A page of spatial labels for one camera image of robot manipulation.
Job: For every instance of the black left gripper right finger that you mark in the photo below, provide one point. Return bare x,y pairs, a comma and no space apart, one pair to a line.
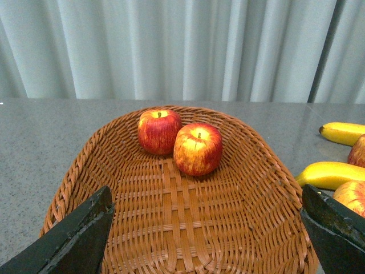
335,231

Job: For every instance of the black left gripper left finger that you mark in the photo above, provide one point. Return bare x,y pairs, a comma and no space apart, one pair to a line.
75,245

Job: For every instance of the red yellow apple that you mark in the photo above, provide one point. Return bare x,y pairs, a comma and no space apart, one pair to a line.
351,195
198,149

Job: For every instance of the yellow banana near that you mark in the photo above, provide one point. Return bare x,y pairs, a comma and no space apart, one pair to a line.
329,175

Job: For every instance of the yellow banana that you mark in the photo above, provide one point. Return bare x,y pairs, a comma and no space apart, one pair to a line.
341,132
329,175

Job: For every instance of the brown wicker basket left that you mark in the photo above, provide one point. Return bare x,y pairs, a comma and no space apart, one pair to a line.
241,218

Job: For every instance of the yellow banana far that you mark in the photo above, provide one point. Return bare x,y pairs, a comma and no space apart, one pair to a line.
341,132

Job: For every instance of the red apple back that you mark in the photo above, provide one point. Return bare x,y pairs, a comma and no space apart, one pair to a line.
157,131

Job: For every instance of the pale green curtain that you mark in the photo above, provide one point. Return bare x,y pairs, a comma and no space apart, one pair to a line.
250,51

